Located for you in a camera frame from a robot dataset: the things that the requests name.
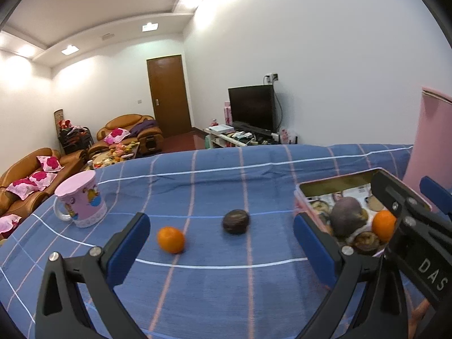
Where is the brown leather sofa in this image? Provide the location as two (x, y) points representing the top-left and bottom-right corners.
(0, 147), (89, 241)

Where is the brown wooden door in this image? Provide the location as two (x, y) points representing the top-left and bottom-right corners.
(146, 55), (193, 136)

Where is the black television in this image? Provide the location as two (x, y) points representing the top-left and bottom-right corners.
(228, 85), (277, 133)

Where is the purple passion fruit with stem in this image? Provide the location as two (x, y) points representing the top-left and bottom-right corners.
(330, 197), (368, 239)

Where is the cluttered coffee table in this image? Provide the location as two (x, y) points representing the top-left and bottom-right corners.
(83, 142), (140, 170)

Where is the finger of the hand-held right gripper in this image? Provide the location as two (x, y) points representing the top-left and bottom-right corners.
(420, 177), (452, 216)
(370, 169), (433, 234)

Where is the pink floral cushion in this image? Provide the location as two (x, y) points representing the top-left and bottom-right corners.
(37, 155), (61, 172)
(104, 129), (131, 145)
(0, 215), (22, 234)
(7, 179), (46, 200)
(28, 171), (57, 186)

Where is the large orange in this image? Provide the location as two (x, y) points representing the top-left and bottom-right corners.
(372, 210), (398, 242)

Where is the printed paper sheet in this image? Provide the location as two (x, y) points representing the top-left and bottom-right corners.
(304, 185), (375, 220)

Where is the white television stand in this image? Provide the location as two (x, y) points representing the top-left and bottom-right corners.
(204, 125), (283, 149)

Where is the pink box lid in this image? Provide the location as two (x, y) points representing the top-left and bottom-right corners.
(403, 86), (452, 216)

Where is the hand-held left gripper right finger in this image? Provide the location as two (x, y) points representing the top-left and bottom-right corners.
(293, 212), (417, 339)

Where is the person's right hand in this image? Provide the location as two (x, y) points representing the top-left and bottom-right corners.
(409, 300), (436, 339)

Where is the black rack with clothes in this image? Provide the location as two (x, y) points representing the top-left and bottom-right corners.
(58, 119), (94, 154)

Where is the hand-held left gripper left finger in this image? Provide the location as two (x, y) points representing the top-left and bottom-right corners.
(34, 212), (151, 339)

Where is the purple cloth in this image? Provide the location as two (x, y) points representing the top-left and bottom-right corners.
(131, 120), (159, 135)

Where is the pink cartoon mug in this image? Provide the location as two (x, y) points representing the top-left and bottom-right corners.
(54, 170), (108, 229)

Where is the blue plaid blanket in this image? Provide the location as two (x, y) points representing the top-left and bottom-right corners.
(0, 144), (414, 339)

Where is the brown leather armchair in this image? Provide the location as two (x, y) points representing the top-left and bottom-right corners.
(96, 114), (164, 156)

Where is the pink tin box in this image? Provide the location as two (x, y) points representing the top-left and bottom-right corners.
(293, 168), (433, 258)

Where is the dark round passion fruit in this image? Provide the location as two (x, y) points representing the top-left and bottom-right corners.
(222, 209), (251, 235)

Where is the small orange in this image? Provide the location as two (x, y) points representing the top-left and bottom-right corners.
(157, 227), (186, 254)

